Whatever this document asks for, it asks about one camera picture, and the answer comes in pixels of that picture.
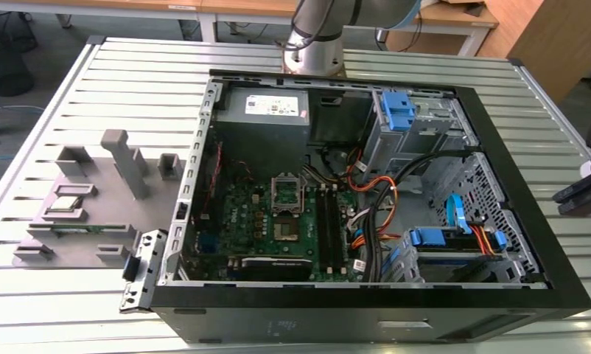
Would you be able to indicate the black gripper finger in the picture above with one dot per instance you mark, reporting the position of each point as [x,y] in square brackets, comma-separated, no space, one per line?
[590,203]
[582,186]

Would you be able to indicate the hard disk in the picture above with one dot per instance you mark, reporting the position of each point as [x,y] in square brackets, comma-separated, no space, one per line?
[427,237]

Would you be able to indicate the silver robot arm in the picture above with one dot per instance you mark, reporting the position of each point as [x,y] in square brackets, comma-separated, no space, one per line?
[315,55]

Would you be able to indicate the metal disk bay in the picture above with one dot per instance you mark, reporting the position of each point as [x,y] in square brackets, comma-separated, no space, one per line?
[442,253]

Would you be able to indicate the metal drive cage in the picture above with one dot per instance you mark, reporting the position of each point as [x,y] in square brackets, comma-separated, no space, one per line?
[418,144]

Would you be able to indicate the wooden panel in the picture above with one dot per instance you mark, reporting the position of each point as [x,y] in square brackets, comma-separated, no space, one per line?
[560,44]

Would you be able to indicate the black RAM slot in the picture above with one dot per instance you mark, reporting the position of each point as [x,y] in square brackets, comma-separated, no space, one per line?
[336,228]
[324,228]

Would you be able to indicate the wooden top desk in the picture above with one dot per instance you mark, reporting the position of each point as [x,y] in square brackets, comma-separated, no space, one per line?
[452,18]
[128,5]

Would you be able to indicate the CPU socket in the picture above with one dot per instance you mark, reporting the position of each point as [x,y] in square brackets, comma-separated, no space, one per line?
[288,230]

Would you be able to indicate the black PC case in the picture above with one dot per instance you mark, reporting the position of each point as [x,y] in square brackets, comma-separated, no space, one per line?
[324,313]

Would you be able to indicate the black graphics card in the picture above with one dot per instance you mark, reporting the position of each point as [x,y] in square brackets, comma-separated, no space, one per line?
[275,263]

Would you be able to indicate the grey power supply unit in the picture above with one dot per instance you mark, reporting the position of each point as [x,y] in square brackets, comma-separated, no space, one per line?
[260,144]

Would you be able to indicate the green motherboard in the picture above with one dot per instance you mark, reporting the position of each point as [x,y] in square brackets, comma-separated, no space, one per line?
[246,225]

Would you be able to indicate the grey parts rack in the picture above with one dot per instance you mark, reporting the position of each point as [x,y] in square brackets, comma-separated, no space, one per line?
[108,210]

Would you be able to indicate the green RAM stick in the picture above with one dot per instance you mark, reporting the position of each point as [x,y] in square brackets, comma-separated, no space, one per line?
[79,230]

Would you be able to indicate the silver CPU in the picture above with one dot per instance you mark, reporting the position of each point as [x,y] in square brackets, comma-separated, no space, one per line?
[64,203]

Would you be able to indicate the black mesh bin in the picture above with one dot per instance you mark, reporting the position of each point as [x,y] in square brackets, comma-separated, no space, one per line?
[10,73]

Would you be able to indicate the grey metal card bracket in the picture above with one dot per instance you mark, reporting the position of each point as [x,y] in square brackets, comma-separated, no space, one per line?
[147,265]

